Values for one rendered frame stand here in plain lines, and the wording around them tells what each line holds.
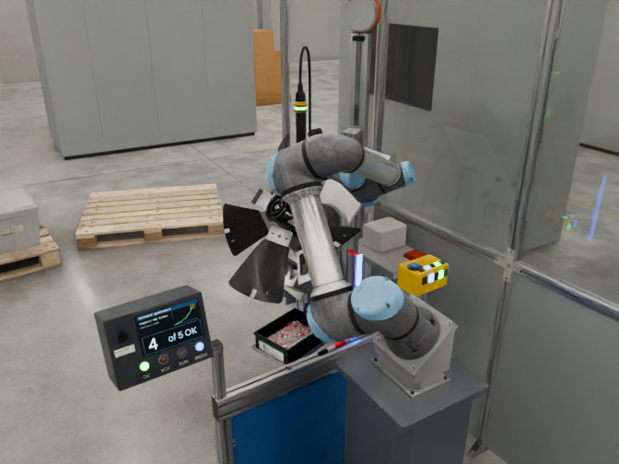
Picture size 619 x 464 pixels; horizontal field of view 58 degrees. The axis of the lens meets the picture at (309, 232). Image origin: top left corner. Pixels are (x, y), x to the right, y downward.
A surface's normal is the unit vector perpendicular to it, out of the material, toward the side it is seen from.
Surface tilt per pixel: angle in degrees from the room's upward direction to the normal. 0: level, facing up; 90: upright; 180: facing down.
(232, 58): 90
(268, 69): 90
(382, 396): 0
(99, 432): 0
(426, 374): 90
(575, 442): 90
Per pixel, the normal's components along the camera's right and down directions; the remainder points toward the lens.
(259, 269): -0.09, -0.26
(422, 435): 0.52, 0.35
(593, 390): -0.83, 0.23
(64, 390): 0.00, -0.91
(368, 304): -0.46, -0.58
